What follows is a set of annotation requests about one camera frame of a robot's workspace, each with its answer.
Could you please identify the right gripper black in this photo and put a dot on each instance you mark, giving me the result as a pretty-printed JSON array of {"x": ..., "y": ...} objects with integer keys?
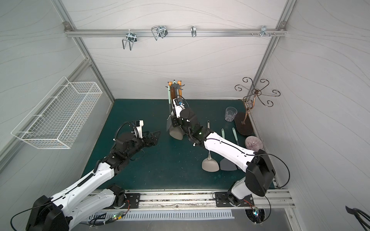
[{"x": 176, "y": 121}]

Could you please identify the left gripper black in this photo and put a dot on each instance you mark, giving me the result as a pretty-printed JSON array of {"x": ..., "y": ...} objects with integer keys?
[{"x": 147, "y": 139}]

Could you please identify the steel turner wood handle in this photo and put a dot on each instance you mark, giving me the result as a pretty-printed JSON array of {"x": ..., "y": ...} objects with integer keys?
[{"x": 176, "y": 132}]

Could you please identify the grey spatula mint handle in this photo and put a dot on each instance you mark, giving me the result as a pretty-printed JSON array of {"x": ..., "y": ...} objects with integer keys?
[
  {"x": 226, "y": 165},
  {"x": 235, "y": 135}
]

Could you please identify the grey spatula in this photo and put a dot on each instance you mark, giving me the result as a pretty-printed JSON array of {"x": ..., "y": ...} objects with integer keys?
[{"x": 169, "y": 119}]

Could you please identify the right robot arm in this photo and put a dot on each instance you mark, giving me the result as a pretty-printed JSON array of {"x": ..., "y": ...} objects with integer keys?
[{"x": 257, "y": 166}]

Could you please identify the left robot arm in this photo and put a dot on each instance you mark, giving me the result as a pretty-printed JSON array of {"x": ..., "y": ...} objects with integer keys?
[{"x": 46, "y": 216}]

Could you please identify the grey utensil rack stand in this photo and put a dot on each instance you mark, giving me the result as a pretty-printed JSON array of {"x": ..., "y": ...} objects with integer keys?
[{"x": 174, "y": 89}]

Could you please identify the green mat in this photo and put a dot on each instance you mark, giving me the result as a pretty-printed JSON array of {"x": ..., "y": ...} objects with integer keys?
[{"x": 171, "y": 164}]

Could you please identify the white spoon right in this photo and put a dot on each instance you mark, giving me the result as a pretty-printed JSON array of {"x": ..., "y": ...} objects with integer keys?
[{"x": 180, "y": 88}]

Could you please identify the clear drinking glass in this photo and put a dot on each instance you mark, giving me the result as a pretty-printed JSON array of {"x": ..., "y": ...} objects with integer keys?
[{"x": 230, "y": 114}]

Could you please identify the copper mug tree stand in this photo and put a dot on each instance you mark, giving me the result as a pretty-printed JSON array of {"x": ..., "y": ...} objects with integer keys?
[{"x": 242, "y": 119}]

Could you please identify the striped ceramic bowl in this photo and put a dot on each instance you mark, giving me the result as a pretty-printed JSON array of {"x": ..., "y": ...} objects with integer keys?
[{"x": 254, "y": 143}]

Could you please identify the metal hook small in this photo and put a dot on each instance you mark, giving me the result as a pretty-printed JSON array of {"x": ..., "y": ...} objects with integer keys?
[{"x": 193, "y": 31}]

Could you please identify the metal hook middle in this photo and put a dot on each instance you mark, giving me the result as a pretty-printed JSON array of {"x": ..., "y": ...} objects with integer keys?
[{"x": 159, "y": 32}]

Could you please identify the white vent strip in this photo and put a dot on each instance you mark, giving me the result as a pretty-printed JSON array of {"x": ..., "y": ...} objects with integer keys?
[{"x": 162, "y": 215}]

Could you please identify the metal hook left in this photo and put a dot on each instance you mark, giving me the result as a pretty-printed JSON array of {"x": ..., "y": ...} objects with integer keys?
[{"x": 129, "y": 41}]

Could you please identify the metal hook right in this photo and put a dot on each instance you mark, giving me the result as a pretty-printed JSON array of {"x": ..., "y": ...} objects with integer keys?
[{"x": 264, "y": 33}]

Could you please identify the black object at corner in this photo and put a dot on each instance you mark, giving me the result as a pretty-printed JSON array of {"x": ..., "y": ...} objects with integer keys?
[{"x": 362, "y": 217}]

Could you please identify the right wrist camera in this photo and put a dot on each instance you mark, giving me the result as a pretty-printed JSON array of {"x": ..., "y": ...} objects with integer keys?
[{"x": 178, "y": 107}]

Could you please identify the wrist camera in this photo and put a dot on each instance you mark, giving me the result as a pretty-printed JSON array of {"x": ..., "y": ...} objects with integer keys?
[
  {"x": 178, "y": 107},
  {"x": 139, "y": 124}
]

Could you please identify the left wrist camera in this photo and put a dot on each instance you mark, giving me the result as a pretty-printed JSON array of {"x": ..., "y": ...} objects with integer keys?
[{"x": 139, "y": 124}]

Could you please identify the aluminium front rail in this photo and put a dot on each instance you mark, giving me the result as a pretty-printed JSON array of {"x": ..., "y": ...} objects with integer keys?
[{"x": 179, "y": 199}]

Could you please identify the aluminium rail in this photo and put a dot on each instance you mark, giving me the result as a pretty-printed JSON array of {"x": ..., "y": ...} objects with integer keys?
[
  {"x": 172, "y": 33},
  {"x": 179, "y": 199}
]

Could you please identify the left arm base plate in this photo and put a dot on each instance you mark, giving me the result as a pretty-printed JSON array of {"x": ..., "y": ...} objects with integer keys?
[{"x": 125, "y": 201}]

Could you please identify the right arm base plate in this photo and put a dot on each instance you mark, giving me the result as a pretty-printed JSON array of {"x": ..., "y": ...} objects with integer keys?
[{"x": 227, "y": 200}]

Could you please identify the aluminium top rail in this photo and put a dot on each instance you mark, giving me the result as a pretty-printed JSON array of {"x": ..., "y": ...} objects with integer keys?
[{"x": 172, "y": 33}]

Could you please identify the white wire basket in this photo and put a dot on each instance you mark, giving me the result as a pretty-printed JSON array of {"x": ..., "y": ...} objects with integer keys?
[{"x": 56, "y": 121}]

